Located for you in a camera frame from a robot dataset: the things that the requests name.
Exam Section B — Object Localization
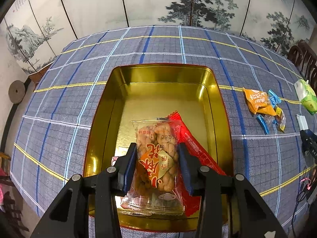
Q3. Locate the blue plaid tablecloth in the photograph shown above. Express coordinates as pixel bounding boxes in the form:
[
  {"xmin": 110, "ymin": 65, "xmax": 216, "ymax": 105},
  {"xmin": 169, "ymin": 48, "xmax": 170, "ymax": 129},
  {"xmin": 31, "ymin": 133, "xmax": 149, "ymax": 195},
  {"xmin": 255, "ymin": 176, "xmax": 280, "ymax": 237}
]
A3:
[{"xmin": 10, "ymin": 25, "xmax": 317, "ymax": 238}]

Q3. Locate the pink white snack packet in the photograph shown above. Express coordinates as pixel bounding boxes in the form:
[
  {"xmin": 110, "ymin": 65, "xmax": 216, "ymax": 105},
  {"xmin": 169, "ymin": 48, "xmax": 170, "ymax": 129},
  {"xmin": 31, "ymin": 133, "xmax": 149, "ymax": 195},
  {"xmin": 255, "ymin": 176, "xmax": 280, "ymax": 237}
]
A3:
[{"xmin": 111, "ymin": 156, "xmax": 119, "ymax": 166}]

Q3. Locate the red snack packet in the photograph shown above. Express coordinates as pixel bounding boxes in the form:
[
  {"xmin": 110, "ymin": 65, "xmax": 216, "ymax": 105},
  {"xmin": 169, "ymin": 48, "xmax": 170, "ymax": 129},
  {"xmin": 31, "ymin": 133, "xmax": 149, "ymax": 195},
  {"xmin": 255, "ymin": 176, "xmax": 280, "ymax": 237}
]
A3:
[{"xmin": 168, "ymin": 111, "xmax": 226, "ymax": 217}]

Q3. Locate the painted folding screen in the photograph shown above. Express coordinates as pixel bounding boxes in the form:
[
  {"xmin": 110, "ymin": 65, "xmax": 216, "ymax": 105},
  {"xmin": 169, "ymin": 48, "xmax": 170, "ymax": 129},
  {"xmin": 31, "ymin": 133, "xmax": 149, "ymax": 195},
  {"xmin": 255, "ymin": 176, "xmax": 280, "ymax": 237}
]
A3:
[{"xmin": 1, "ymin": 0, "xmax": 316, "ymax": 74}]

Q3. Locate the blue cookie packet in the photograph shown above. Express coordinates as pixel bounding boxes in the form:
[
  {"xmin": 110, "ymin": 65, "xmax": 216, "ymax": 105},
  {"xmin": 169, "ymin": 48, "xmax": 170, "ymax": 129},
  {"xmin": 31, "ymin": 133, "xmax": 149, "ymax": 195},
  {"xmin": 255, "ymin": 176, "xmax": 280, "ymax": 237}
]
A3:
[{"xmin": 268, "ymin": 89, "xmax": 282, "ymax": 108}]

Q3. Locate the round stone millstone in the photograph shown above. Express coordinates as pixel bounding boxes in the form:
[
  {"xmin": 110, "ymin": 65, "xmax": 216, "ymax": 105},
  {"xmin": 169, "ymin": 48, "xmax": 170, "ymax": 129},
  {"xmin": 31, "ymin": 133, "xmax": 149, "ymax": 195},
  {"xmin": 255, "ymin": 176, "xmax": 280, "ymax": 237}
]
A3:
[{"xmin": 8, "ymin": 80, "xmax": 26, "ymax": 104}]

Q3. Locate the orange snack packet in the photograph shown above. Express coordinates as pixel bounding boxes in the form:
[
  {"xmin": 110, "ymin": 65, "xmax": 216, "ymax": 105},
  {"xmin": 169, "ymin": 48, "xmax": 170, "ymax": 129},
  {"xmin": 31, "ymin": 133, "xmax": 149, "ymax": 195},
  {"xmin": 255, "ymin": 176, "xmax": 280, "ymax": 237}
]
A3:
[{"xmin": 243, "ymin": 88, "xmax": 276, "ymax": 116}]

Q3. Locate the small blue wrapper packet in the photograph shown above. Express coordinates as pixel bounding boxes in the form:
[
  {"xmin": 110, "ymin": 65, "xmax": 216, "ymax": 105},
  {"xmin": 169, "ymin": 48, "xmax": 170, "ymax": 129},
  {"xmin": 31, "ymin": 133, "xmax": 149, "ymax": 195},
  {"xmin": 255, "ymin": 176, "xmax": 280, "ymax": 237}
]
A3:
[{"xmin": 256, "ymin": 114, "xmax": 269, "ymax": 135}]

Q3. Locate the pink cloth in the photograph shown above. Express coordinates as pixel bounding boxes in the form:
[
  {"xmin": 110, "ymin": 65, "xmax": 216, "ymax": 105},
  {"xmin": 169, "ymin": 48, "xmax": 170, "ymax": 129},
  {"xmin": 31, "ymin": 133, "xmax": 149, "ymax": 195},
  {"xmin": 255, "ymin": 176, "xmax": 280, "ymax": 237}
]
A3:
[{"xmin": 0, "ymin": 168, "xmax": 11, "ymax": 205}]

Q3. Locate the gold metal tin box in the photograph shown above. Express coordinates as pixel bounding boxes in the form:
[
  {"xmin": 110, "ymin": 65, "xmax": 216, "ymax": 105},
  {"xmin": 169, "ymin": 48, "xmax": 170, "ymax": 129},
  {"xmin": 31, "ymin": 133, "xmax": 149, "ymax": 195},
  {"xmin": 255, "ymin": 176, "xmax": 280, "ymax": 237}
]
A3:
[{"xmin": 84, "ymin": 63, "xmax": 233, "ymax": 232}]

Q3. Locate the yellow candy packet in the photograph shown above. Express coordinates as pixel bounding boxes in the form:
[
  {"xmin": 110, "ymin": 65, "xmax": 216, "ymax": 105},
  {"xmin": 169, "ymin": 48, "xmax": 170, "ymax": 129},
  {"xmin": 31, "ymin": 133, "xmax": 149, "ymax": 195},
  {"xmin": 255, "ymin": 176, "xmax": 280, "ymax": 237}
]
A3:
[{"xmin": 275, "ymin": 106, "xmax": 286, "ymax": 132}]

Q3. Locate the green tissue pack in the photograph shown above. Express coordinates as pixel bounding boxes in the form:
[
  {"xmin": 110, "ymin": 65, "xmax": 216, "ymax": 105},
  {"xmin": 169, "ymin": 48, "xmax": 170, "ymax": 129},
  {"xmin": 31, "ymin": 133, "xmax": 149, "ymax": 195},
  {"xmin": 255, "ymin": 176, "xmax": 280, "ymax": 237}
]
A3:
[{"xmin": 294, "ymin": 79, "xmax": 317, "ymax": 115}]

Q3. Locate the dark wooden chair right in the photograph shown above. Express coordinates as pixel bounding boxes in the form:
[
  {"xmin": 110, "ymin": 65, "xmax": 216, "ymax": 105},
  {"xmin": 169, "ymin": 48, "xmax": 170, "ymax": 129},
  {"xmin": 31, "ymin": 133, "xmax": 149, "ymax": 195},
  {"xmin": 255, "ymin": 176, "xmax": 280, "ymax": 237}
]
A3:
[{"xmin": 287, "ymin": 40, "xmax": 317, "ymax": 92}]

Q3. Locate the dark wooden chair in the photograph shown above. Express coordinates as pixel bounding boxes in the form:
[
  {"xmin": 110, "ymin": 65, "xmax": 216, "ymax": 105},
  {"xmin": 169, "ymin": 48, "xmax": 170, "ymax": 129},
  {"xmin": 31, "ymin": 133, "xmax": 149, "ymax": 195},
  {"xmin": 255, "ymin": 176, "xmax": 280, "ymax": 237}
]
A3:
[
  {"xmin": 287, "ymin": 40, "xmax": 317, "ymax": 92},
  {"xmin": 1, "ymin": 191, "xmax": 29, "ymax": 237}
]

